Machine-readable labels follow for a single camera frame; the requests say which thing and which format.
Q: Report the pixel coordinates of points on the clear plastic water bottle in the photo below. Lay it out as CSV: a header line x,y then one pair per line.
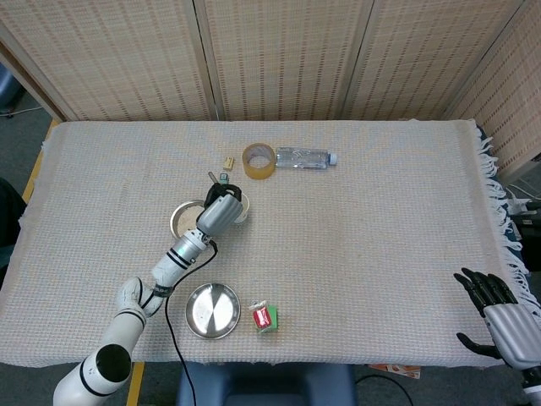
x,y
302,158

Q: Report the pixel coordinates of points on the small green box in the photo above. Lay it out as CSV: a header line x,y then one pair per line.
x,y
224,177

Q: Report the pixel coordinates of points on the white power strip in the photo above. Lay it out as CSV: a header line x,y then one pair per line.
x,y
522,205

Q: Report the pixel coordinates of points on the yellow tape roll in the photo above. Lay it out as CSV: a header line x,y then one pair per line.
x,y
260,172

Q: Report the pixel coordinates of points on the metal spoon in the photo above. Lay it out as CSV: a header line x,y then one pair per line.
x,y
212,177

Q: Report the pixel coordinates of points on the woven bamboo screen panel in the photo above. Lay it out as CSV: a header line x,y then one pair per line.
x,y
427,59
511,97
283,59
118,59

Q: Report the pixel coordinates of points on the black object beside table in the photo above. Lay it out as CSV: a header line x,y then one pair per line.
x,y
10,211

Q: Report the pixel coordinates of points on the beige woven tablecloth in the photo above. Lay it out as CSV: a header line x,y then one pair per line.
x,y
359,245

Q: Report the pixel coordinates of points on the green block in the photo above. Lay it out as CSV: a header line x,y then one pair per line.
x,y
274,317

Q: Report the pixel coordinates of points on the steel bowl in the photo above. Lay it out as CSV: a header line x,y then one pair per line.
x,y
175,220

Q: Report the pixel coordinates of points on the blue chair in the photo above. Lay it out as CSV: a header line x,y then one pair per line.
x,y
7,91

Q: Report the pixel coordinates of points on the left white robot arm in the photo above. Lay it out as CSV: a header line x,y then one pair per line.
x,y
127,321

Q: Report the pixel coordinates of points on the steel plate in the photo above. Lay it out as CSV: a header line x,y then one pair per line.
x,y
211,311

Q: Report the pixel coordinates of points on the small yellow box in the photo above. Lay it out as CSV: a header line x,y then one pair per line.
x,y
228,163

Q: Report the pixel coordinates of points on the red item in clear wrapper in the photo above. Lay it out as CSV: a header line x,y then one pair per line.
x,y
261,317

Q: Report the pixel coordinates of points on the white paper cup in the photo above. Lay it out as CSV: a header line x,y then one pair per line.
x,y
244,211

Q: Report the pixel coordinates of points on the orange printed paper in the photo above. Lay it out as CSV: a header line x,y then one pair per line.
x,y
397,371

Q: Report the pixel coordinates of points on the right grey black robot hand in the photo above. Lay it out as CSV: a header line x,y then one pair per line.
x,y
513,334

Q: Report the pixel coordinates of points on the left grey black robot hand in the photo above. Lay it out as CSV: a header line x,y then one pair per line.
x,y
220,211

